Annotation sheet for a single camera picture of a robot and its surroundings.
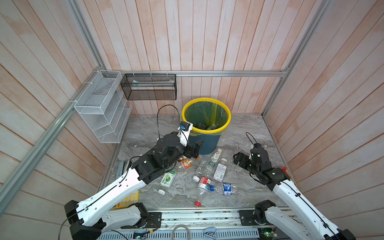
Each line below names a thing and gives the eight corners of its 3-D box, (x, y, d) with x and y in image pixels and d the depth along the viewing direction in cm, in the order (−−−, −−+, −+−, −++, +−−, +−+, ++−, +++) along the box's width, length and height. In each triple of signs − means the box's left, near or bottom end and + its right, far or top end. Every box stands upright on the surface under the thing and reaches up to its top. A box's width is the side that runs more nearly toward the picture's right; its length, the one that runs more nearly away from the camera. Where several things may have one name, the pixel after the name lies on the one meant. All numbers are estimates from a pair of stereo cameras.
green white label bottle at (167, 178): (159, 184, 85) (159, 183, 83) (167, 169, 90) (167, 168, 89) (168, 188, 83) (168, 187, 82) (176, 173, 89) (176, 171, 87)
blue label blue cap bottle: (210, 196, 83) (211, 193, 79) (209, 186, 86) (210, 183, 82) (237, 196, 83) (239, 193, 79) (235, 186, 86) (237, 183, 82)
